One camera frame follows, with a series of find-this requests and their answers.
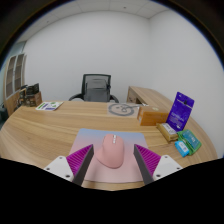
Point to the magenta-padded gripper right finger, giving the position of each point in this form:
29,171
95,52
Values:
163,166

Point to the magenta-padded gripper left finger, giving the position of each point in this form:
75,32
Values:
63,166

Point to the pink computer mouse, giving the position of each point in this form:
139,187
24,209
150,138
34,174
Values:
110,153

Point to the pink-blue gradient mouse pad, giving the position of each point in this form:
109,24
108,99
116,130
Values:
90,138

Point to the blue small pack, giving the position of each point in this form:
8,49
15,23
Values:
182,149

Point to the beige small box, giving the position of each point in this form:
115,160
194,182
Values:
167,131

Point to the green flat box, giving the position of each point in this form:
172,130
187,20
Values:
191,140

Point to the orange wooden box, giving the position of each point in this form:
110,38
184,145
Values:
151,117

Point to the purple package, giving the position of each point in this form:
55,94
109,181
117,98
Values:
180,112

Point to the printed paper sheet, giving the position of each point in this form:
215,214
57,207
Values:
49,106

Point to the grey smiley print sheet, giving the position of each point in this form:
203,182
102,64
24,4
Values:
121,110

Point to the large brown cardboard box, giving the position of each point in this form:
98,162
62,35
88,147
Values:
34,100

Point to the black leather sofa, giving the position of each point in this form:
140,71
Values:
2,115

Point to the small brown cardboard box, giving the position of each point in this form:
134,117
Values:
22,96

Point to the grey backpack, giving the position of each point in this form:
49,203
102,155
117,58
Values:
96,90

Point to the black box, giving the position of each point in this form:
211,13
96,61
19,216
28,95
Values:
32,88

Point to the black mesh office chair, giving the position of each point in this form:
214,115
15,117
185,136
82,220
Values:
96,77

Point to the wooden shelf cabinet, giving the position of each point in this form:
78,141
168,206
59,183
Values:
13,80

